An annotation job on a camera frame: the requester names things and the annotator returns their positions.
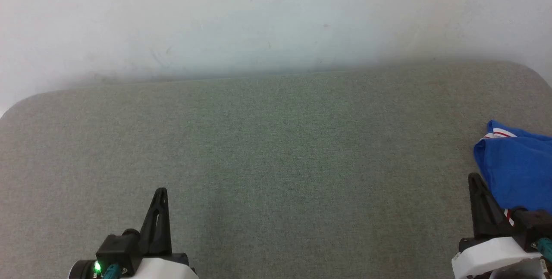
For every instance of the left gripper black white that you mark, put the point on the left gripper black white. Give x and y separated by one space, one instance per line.
120 249

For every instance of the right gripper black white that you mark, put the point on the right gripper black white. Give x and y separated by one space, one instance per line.
487 253

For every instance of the grey fabric sofa cushion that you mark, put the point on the grey fabric sofa cushion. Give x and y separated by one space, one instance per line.
258 162

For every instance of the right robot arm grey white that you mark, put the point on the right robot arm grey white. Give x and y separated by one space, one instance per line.
517 273

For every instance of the blue garment white red trim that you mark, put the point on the blue garment white red trim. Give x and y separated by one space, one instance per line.
517 167

